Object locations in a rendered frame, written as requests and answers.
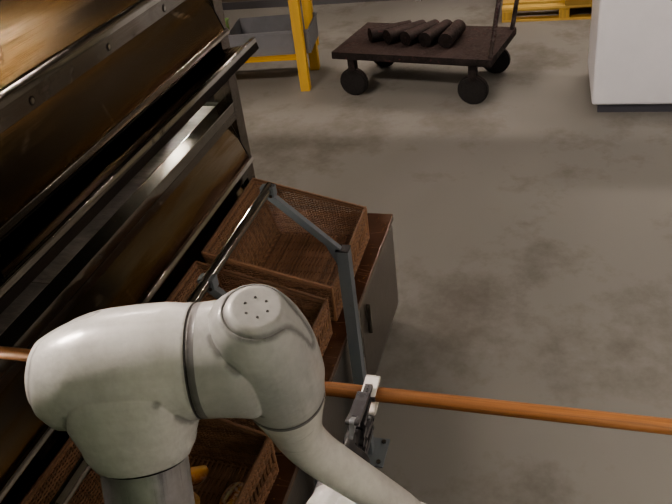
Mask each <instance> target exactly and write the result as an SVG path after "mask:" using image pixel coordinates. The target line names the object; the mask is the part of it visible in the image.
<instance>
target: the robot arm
mask: <svg viewBox="0 0 672 504"><path fill-rule="evenodd" d="M380 379H381V376H376V375H366V377H365V381H364V384H363V387H362V390H361V391H357V394H356V396H355V399H354V402H353V404H352V407H351V410H350V412H349V415H348V416H347V418H346V420H345V424H346V425H348V429H347V433H346V434H345V436H344V439H343V444H342V443H340V442H339V441H338V440H337V439H335V438H334V437H333V436H332V435H331V434H330V433H329V432H328V431H327V430H326V429H325V428H324V427H323V425H322V416H323V407H324V401H325V367H324V362H323V358H322V354H321V351H320V347H319V344H318V341H317V339H316V336H315V334H314V332H313V330H312V328H311V326H310V324H309V322H308V321H307V319H306V317H305V316H304V314H303V313H302V312H301V310H300V309H299V308H298V307H297V306H296V304H295V303H294V302H293V301H292V300H291V299H290V298H288V297H287V296H286V295H285V294H283V293H282V292H281V291H279V290H278V289H276V288H274V287H271V286H269V285H265V284H246V285H242V286H239V287H237V288H235V289H233V290H231V291H229V292H228V293H226V294H224V295H223V296H221V297H220V298H219V299H218V300H211V301H203V302H189V303H181V302H155V303H145V304H135V305H127V306H119V307H113V308H107V309H101V310H97V311H94V312H90V313H87V314H85V315H82V316H80V317H77V318H75V319H73V320H71V321H69V322H68V323H66V324H64V325H62V326H60V327H58V328H56V329H54V330H52V331H51V332H49V333H47V334H46V335H44V336H43V337H42V338H40V339H39V340H37V341H36V343H35V344H34V345H33V347H32V349H31V351H30V353H29V356H28V358H27V362H26V367H25V375H24V383H25V391H26V396H27V400H28V402H29V404H30V405H31V407H32V410H33V412H34V413H35V415H36V416H37V417H38V418H39V419H40V420H41V421H42V422H44V423H45V424H46V425H48V426H49V427H51V428H52V429H54V430H57V431H67V433H68V435H69V436H70V438H71V439H72V441H73V442H74V443H75V445H76V446H77V448H78V449H79V451H80V452H81V454H82V456H83V458H84V460H85V462H86V463H87V464H88V465H89V466H90V467H91V468H92V469H93V470H94V471H95V472H96V473H97V474H98V475H100V480H101V487H102V493H103V499H104V504H195V499H194V492H193V485H192V478H191V470H190V463H189V456H188V455H189V454H190V452H191V450H192V448H193V445H194V443H195V440H196V437H197V428H198V423H199V420H201V419H218V418H243V419H252V420H253V421H254V423H256V424H257V425H258V426H259V427H260V428H261V429H262V430H263V431H264V432H265V433H266V434H267V436H268V437H269V438H270V439H271V440H272V441H273V443H274V444H275V445H276V446H277V447H278V449H279V450H280V451H281V452H282V453H283V454H284V455H285V456H286V457H287V458H288V459H289V460H290V461H291V462H292V463H294V464H295V465H296V466H297V467H298V468H300V469H301V470H302V471H304V472H305V473H307V474H308V475H310V476H311V477H313V478H314V479H316V480H317V481H318V482H317V484H316V486H315V489H314V493H313V495H312V496H311V497H310V499H309V500H308V501H307V503H306V504H426V503H423V502H420V501H419V500H418V499H417V498H415V497H414V496H413V495H412V494H411V493H409V492H408V491H407V490H406V489H404V488H403V487H402V486H400V485H399V484H397V483H396V482H395V481H393V480H392V479H390V478H389V477H388V476H386V475H385V474H383V473H382V472H381V471H379V470H378V469H376V468H375V467H374V466H372V465H371V464H370V459H369V457H368V455H367V454H368V450H369V447H370V443H371V439H372V435H373V431H374V425H373V422H374V416H375V414H376V411H377V408H378V404H379V402H375V396H376V393H377V389H378V386H379V383H380Z"/></svg>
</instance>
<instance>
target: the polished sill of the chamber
mask: <svg viewBox="0 0 672 504"><path fill-rule="evenodd" d="M233 113H234V106H233V103H218V104H217V105H216V106H215V107H214V108H213V109H212V110H211V112H210V113H209V114H208V115H207V116H206V117H205V118H204V119H203V120H202V121H201V122H200V123H199V124H198V125H197V126H196V128H195V129H194V130H193V131H192V132H191V133H190V134H189V135H188V136H187V137H186V138H185V139H184V140H183V141H182V142H181V144H180V145H179V146H178V147H177V148H176V149H175V150H174V151H173V152H172V153H171V154H170V155H169V156H168V157H167V158H166V159H165V161H164V162H163V163H162V164H161V165H160V166H159V167H158V168H157V169H156V170H155V171H154V172H153V173H152V174H151V175H150V177H149V178H148V179H147V180H146V181H145V182H144V183H143V184H142V185H141V186H140V187H139V188H138V189H137V190H136V191H135V193H134V194H133V195H132V196H131V197H130V198H129V199H128V200H127V201H126V202H125V203H124V204H123V205H122V206H121V207H120V209H119V210H118V211H117V212H116V213H115V214H114V215H113V216H112V217H111V218H110V219H109V220H108V221H107V222H106V223H105V224H104V226H103V227H102V228H101V229H100V230H99V231H98V232H97V233H96V234H95V235H94V236H93V237H92V238H91V239H90V240H89V242H88V243H87V244H86V245H85V246H84V247H83V248H82V249H81V250H80V251H79V252H78V253H77V254H76V255H75V256H74V258H73V259H72V260H71V261H70V262H69V263H68V264H67V265H66V266H65V267H64V268H63V269H62V270H61V271H60V272H59V274H58V275H57V276H56V277H55V278H54V279H53V280H52V281H51V282H50V283H49V284H48V285H47V286H46V287H45V288H44V289H43V291H42V292H41V293H40V294H39V295H38V296H37V297H36V298H35V299H34V300H33V301H32V302H31V303H30V304H29V305H28V307H27V308H26V309H25V310H24V311H23V312H22V313H21V314H20V315H19V316H18V317H17V318H16V319H15V320H14V321H13V323H12V324H11V325H10V326H9V327H8V328H7V329H6V330H5V331H4V332H3V333H2V334H1V335H0V346H8V347H17V348H26V349H27V348H28V347H29V345H30V344H31V343H32V342H33V341H34V340H35V339H36V337H37V336H38V335H39V334H40V333H41V332H42V331H43V329H44V328H45V327H46V326H47V325H48V324H49V323H50V321H51V320H52V319H53V318H54V317H55V316H56V315H57V313H58V312H59V311H60V310H61V309H62V308H63V307H64V305H65V304H66V303H67V302H68V301H69V300H70V299H71V298H72V296H73V295H74V294H75V293H76V292H77V291H78V290H79V288H80V287H81V286H82V285H83V284H84V283H85V282H86V280H87V279H88V278H89V277H90V276H91V275H92V274H93V272H94V271H95V270H96V269H97V268H98V267H99V266H100V264H101V263H102V262H103V261H104V260H105V259H106V258H107V257H108V255H109V254H110V253H111V252H112V251H113V250H114V249H115V247H116V246H117V245H118V244H119V243H120V242H121V241H122V239H123V238H124V237H125V236H126V235H127V234H128V233H129V231H130V230H131V229H132V228H133V227H134V226H135V225H136V223H137V222H138V221H139V220H140V219H141V218H142V217H143V215H144V214H145V213H146V212H147V211H148V210H149V209H150V208H151V206H152V205H153V204H154V203H155V202H156V201H157V200H158V198H159V197H160V196H161V195H162V194H163V193H164V192H165V190H166V189H167V188H168V187H169V186H170V185H171V184H172V182H173V181H174V180H175V179H176V178H177V177H178V176H179V174H180V173H181V172H182V171H183V170H184V169H185V168H186V166H187V165H188V164H189V163H190V162H191V161H192V160H193V159H194V157H195V156H196V155H197V154H198V153H199V152H200V151H201V149H202V148H203V147H204V146H205V145H206V144H207V143H208V141H209V140H210V139H211V138H212V137H213V136H214V135H215V133H216V132H217V131H218V130H219V129H220V128H221V127H222V125H223V124H224V123H225V122H226V121H227V120H228V119H229V118H230V116H231V115H232V114H233ZM14 362H15V360H6V359H0V378H1V377H2V376H3V375H4V374H5V373H6V372H7V370H8V369H9V368H10V367H11V366H12V365H13V364H14Z"/></svg>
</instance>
